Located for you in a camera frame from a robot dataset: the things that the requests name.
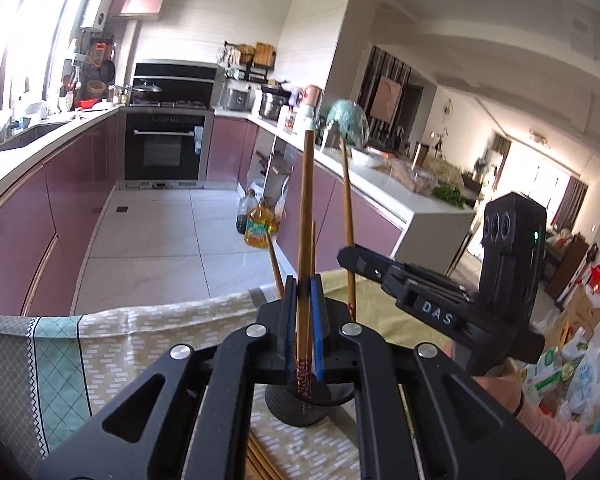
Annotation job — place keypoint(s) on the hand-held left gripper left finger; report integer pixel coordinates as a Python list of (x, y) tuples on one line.
[(291, 320)]

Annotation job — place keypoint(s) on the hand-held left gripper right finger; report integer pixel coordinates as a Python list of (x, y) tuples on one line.
[(319, 325)]

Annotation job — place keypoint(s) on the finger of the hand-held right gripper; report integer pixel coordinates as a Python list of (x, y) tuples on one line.
[(356, 263), (395, 261)]

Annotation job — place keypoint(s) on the brown wooden chopstick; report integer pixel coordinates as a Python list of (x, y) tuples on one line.
[(347, 200), (313, 250), (306, 210), (274, 265)]

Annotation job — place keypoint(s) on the black mesh utensil holder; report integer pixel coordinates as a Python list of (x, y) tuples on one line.
[(300, 412)]

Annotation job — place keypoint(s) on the bundle of chopsticks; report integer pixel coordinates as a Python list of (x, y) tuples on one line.
[(265, 460)]

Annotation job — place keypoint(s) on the person's right forearm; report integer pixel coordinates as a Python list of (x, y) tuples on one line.
[(555, 435)]

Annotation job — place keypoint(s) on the person's right hand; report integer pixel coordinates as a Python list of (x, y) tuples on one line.
[(502, 385)]

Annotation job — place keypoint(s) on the pink base cabinets with gap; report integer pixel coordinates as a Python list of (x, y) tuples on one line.
[(330, 200)]

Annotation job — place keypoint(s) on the living room curtain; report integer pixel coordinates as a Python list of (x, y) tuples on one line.
[(570, 202)]

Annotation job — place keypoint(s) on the green leafy vegetables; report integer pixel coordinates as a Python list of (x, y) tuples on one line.
[(449, 196)]

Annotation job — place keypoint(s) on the clear plastic food container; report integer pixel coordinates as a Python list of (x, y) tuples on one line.
[(414, 176)]

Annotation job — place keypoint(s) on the yellow cooking oil bottle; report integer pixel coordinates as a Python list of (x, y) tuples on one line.
[(258, 227)]

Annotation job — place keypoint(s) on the pile of boxes and bags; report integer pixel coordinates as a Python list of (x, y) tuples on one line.
[(575, 350)]

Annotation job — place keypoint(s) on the dark liquid bottle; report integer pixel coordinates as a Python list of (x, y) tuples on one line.
[(246, 212)]

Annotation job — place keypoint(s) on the black wristband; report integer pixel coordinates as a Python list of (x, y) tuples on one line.
[(519, 403)]

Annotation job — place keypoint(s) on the teal plastic-covered fan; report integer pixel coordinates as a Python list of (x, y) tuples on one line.
[(349, 120)]

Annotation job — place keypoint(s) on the patterned tablecloth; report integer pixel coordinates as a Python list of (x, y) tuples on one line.
[(130, 330)]

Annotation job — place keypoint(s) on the pink kettle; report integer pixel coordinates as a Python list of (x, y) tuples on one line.
[(312, 95)]

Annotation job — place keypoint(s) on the steel stock pot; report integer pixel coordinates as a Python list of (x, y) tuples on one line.
[(273, 105)]

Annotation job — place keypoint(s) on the silver rice cooker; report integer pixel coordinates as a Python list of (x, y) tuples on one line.
[(236, 98)]

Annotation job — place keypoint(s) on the built-in black oven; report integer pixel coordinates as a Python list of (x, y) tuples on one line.
[(165, 150)]

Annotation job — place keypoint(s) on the black rack with cutting boards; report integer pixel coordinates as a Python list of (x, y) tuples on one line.
[(252, 57)]

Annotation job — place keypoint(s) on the black range hood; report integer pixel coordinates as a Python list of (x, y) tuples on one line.
[(175, 77)]

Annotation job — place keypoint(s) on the pink base cabinets under window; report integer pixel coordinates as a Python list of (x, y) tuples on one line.
[(55, 200)]

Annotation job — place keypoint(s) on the black wok with lid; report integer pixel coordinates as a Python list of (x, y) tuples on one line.
[(146, 94)]

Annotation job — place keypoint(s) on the white water heater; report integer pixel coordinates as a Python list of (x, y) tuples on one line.
[(99, 2)]

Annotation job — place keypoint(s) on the kitchen window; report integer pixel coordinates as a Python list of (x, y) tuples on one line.
[(25, 35)]

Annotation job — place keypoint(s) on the framed wall picture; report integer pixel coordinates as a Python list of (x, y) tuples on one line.
[(386, 99)]

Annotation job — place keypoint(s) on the wall rack of kitchen utensils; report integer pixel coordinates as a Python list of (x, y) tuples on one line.
[(92, 72)]

